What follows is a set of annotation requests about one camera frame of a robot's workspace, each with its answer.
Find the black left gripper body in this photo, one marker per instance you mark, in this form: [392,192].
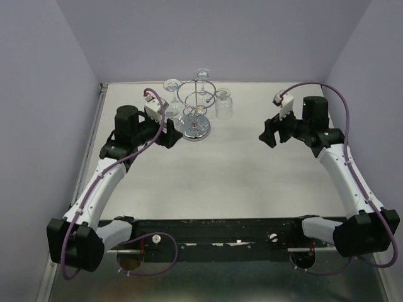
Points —
[165,138]

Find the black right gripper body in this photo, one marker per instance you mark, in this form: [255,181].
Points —
[288,127]

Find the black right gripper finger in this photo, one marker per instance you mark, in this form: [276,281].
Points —
[268,138]
[270,126]

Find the ribbed clear wine glass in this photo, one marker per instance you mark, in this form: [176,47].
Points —
[223,104]

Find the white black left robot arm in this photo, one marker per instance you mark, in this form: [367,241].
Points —
[76,240]

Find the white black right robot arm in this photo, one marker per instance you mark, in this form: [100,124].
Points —
[368,224]

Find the chrome wine glass rack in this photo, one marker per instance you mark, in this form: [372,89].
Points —
[195,125]

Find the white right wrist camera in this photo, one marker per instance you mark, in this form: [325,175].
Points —
[284,101]

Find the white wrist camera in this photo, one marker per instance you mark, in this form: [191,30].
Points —
[284,101]
[153,108]

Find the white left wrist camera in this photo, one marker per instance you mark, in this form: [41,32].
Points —
[153,108]

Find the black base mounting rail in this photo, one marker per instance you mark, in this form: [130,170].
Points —
[219,240]

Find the aluminium frame extrusion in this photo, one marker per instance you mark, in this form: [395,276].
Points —
[50,266]

